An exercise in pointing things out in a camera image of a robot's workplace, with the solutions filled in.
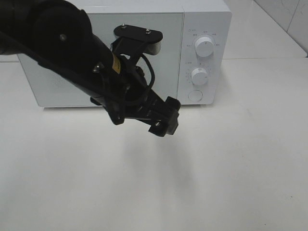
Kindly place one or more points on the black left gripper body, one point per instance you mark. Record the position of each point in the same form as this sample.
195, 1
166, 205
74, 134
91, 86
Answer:
124, 87

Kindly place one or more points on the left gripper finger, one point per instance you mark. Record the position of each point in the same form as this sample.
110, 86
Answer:
158, 124
169, 108

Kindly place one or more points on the round white door button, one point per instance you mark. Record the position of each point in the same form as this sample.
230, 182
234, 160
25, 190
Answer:
195, 96

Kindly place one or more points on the white microwave knob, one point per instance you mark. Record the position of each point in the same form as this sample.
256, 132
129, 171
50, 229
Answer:
204, 46
199, 76

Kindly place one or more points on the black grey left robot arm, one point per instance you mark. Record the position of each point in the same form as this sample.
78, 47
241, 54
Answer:
59, 37

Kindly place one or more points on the white microwave oven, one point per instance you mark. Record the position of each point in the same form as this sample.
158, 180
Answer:
200, 17

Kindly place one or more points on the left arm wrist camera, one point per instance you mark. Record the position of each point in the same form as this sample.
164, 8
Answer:
135, 41

